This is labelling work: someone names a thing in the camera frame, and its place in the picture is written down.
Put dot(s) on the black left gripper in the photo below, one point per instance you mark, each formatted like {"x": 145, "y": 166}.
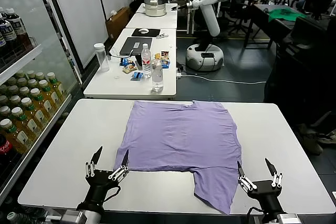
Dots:
{"x": 101, "y": 184}

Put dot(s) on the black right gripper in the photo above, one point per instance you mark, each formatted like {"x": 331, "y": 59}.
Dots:
{"x": 266, "y": 195}

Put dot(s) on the purple t-shirt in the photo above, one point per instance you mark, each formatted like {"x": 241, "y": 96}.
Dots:
{"x": 181, "y": 137}

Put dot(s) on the white rectangular table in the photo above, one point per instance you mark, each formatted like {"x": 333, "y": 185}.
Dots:
{"x": 105, "y": 87}
{"x": 149, "y": 22}

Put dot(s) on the blue striped snack packet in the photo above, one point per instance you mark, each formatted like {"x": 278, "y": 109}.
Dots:
{"x": 137, "y": 75}

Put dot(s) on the beige cracker snack packet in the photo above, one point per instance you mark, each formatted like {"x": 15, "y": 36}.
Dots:
{"x": 128, "y": 69}

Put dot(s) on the green tea bottle white cap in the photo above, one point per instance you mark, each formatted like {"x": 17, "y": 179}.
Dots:
{"x": 56, "y": 82}
{"x": 39, "y": 99}
{"x": 22, "y": 119}
{"x": 4, "y": 110}
{"x": 31, "y": 108}
{"x": 10, "y": 132}
{"x": 15, "y": 100}
{"x": 32, "y": 82}
{"x": 24, "y": 90}
{"x": 40, "y": 75}
{"x": 48, "y": 90}

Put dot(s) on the clear square bottle white cap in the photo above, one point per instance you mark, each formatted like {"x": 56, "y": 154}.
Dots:
{"x": 157, "y": 77}

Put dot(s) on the black phone stand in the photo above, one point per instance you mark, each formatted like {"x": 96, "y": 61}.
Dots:
{"x": 138, "y": 61}

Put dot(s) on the clear jar white lid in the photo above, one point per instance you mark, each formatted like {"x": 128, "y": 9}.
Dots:
{"x": 102, "y": 56}

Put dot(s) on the water bottle red label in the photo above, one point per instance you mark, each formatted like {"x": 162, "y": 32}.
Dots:
{"x": 146, "y": 58}

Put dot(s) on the cola bottle red label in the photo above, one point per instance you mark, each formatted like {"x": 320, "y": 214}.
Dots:
{"x": 5, "y": 146}

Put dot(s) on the white power strip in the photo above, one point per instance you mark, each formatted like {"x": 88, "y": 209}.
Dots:
{"x": 178, "y": 72}

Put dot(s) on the blue white snack packet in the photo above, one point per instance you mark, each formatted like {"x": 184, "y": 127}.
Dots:
{"x": 166, "y": 63}

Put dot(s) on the yellow snack packet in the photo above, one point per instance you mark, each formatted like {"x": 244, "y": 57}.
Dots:
{"x": 157, "y": 56}

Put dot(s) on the black closed laptop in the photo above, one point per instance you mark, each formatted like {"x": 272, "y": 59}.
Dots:
{"x": 126, "y": 47}

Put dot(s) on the bottle with white green cap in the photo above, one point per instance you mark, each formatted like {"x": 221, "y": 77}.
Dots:
{"x": 13, "y": 217}

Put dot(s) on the dark red snack packet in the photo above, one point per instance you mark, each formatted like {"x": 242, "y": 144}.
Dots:
{"x": 165, "y": 54}

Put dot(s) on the white cooler shelf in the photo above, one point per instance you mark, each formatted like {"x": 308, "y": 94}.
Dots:
{"x": 21, "y": 62}

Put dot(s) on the white computer mouse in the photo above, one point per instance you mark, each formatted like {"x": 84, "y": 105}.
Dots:
{"x": 143, "y": 30}

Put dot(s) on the small metal clip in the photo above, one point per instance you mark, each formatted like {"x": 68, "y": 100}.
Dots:
{"x": 162, "y": 35}

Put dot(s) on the black mouse pad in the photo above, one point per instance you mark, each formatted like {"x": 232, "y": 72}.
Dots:
{"x": 153, "y": 32}

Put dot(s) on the brown cardboard box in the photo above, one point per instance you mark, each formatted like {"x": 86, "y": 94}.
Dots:
{"x": 116, "y": 23}

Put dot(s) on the dark work table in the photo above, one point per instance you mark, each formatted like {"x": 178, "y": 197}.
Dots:
{"x": 262, "y": 11}

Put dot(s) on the green cloth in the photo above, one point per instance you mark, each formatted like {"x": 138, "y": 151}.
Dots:
{"x": 286, "y": 14}

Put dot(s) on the white steamer pot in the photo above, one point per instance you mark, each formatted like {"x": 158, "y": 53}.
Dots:
{"x": 155, "y": 6}

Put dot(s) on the white humanoid wheeled robot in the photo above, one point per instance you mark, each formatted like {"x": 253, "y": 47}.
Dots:
{"x": 210, "y": 16}

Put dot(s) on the dark tea bottle white cap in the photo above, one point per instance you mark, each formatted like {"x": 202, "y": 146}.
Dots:
{"x": 6, "y": 32}
{"x": 18, "y": 28}

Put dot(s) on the glass door drinks cooler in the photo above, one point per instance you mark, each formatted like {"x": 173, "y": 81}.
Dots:
{"x": 39, "y": 11}

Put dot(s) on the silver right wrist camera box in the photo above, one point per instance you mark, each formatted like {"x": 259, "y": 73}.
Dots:
{"x": 287, "y": 219}

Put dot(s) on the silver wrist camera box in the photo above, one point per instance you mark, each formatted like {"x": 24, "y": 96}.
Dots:
{"x": 76, "y": 217}
{"x": 287, "y": 219}

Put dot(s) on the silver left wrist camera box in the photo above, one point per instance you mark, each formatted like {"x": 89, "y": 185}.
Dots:
{"x": 76, "y": 217}

